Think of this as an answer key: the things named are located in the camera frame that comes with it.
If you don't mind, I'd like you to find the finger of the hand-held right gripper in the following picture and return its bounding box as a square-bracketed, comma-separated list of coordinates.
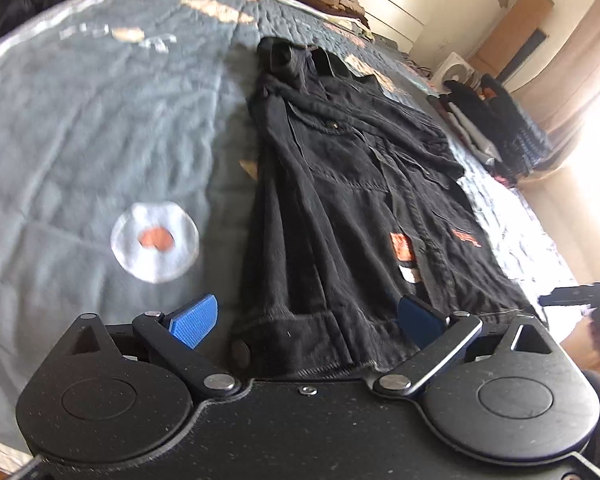
[537, 282, 600, 310]

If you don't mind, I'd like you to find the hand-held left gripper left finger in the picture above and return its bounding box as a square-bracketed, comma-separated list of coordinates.
[68, 294, 242, 401]

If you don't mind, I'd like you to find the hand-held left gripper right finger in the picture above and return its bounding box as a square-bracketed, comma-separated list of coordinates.
[372, 295, 557, 401]

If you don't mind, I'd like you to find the black denim jacket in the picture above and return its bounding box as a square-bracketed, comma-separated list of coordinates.
[229, 35, 542, 379]

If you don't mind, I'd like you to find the stack of dark folded clothes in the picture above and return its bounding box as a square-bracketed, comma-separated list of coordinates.
[440, 74, 554, 187]

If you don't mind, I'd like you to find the blue printed quilt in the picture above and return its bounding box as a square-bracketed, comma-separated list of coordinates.
[0, 0, 582, 457]

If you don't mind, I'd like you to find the beige curtain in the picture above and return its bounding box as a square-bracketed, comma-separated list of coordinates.
[509, 4, 600, 172]

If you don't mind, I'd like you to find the black narrow panel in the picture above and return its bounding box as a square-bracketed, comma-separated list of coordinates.
[497, 28, 549, 81]

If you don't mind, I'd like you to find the white box fan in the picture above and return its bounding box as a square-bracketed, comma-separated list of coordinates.
[433, 52, 481, 89]

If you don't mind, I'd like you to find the brown wooden board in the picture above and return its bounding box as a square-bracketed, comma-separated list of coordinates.
[467, 0, 554, 87]

